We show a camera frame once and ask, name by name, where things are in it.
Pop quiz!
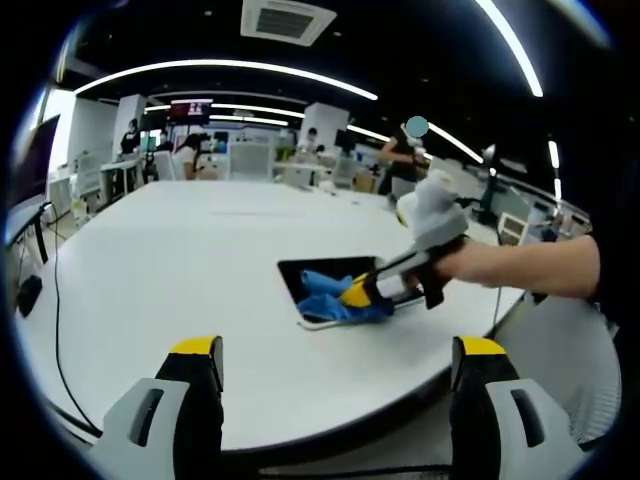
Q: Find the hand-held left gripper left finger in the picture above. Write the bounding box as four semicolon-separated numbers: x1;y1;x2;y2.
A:
97;334;225;480

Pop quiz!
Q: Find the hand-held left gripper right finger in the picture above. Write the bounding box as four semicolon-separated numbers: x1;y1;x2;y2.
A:
451;334;586;480

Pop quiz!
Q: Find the blue cleaning cloth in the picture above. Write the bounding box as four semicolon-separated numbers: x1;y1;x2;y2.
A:
297;268;395;326

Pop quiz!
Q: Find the person's right hand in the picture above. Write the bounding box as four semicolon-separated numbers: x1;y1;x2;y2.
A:
433;235;485;290

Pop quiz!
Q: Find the grey desk lamp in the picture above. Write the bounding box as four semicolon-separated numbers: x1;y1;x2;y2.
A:
479;143;501;224

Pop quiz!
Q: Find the small white framed box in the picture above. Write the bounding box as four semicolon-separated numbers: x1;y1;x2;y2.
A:
498;212;531;246

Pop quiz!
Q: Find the white mesh office chair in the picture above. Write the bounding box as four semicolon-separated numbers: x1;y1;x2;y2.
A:
492;294;624;446

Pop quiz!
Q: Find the white mesh chair back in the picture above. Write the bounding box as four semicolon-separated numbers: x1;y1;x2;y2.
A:
228;142;275;180

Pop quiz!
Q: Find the black computer mouse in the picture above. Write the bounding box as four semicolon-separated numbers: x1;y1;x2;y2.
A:
17;274;44;317

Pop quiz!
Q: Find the straight ceiling light strip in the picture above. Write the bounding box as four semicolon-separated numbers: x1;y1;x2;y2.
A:
474;0;545;99

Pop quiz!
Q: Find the side desk with black legs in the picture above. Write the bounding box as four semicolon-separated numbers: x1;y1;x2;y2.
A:
4;202;51;266

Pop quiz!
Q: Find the ceiling air conditioner vent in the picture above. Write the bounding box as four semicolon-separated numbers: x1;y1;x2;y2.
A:
239;0;337;48

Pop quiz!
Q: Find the hanging red screen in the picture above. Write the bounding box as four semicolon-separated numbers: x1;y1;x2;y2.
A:
169;98;214;124

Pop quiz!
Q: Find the long curved ceiling light strip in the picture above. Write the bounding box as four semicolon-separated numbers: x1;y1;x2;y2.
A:
74;58;380;101

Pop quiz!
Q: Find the large dark monitor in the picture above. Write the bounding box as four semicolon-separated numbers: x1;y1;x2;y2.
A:
14;113;61;206

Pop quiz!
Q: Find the thin gripper cable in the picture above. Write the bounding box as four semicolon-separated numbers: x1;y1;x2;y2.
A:
489;287;503;334

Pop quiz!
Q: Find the long black cable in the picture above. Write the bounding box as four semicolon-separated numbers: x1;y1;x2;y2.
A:
42;202;101;434

